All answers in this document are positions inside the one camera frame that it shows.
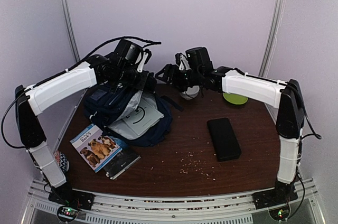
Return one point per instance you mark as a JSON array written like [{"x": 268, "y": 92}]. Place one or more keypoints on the left aluminium frame post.
[{"x": 70, "y": 31}]

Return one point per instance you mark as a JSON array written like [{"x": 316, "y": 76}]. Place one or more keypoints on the black leather case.
[{"x": 224, "y": 140}]

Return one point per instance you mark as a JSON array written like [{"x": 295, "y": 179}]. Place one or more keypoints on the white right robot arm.
[{"x": 194, "y": 68}]

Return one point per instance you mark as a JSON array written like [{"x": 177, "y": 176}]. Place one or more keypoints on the right aluminium frame post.
[{"x": 272, "y": 37}]

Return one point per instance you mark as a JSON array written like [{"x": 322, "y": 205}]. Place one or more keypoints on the blue illustrated book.
[{"x": 95, "y": 148}]

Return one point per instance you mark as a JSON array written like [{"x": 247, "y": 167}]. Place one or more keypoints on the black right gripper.
[{"x": 171, "y": 78}]

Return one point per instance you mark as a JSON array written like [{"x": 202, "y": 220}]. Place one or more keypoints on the navy blue student backpack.
[{"x": 106, "y": 108}]

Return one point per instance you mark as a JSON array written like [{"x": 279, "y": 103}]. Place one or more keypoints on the front metal rail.
[{"x": 227, "y": 208}]

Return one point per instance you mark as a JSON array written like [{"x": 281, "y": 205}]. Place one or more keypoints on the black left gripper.
[{"x": 141, "y": 84}]

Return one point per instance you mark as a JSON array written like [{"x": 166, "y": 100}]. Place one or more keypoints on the green plate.
[{"x": 235, "y": 99}]

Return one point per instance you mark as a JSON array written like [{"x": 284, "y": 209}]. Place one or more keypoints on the red patterned bowl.
[{"x": 62, "y": 161}]

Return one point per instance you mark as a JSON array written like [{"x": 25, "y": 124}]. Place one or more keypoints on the black notebook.
[{"x": 120, "y": 163}]

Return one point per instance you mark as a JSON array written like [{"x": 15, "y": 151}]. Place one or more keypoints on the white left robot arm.
[{"x": 119, "y": 60}]

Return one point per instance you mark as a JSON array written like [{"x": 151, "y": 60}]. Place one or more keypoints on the aluminium frame post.
[
  {"x": 272, "y": 37},
  {"x": 70, "y": 31}
]

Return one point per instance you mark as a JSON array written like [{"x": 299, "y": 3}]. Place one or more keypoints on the white ceramic bowl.
[{"x": 190, "y": 93}]

